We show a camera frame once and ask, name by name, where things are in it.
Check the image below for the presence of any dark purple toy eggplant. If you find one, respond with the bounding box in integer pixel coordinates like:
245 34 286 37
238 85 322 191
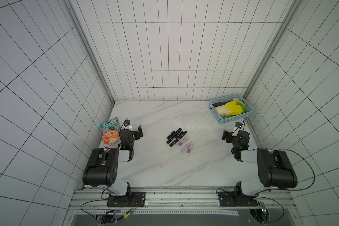
213 101 228 108

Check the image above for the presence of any green snack packet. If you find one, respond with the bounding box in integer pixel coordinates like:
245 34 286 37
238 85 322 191
100 117 121 133

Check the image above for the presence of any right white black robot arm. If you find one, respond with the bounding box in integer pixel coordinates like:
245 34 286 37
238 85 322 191
217 130 298 207

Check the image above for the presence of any black lipstick silver band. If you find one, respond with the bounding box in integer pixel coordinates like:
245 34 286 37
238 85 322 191
167 131 175 139

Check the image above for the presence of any aluminium mounting rail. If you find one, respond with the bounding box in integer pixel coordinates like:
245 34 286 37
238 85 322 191
66 187 299 221

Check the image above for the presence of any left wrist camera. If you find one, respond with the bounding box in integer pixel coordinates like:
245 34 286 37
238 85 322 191
123 119 131 127

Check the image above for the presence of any black lipstick gold band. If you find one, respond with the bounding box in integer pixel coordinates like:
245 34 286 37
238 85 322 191
171 128 182 138

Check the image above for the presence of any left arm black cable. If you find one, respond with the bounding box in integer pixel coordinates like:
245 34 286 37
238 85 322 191
80 187 137 225

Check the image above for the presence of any orange white patterned bowl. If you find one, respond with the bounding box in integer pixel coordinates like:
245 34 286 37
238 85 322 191
101 130 120 146

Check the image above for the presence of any black silver-band lipstick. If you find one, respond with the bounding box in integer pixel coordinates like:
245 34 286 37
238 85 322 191
170 138 179 147
166 134 176 144

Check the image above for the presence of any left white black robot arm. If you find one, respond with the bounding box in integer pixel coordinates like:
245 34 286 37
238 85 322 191
82 125 146 207

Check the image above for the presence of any green toy vegetable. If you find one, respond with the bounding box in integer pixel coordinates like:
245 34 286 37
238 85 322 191
233 98 247 113

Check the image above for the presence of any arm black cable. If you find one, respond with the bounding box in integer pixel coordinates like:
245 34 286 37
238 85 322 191
80 187 137 225
252 149 316 224

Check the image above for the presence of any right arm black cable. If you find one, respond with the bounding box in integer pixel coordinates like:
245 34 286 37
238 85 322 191
252 149 316 224

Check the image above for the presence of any light blue plastic basket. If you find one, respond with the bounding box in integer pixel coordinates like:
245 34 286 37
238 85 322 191
209 94 254 124

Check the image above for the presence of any pink translucent lipstick tube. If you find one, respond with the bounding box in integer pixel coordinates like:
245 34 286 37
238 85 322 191
177 137 189 146

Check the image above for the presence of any clear acrylic lipstick organizer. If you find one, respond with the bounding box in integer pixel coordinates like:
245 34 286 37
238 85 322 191
178 112 212 130

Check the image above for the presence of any yellow toy napa cabbage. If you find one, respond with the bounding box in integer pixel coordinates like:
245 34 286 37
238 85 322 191
215 101 242 118

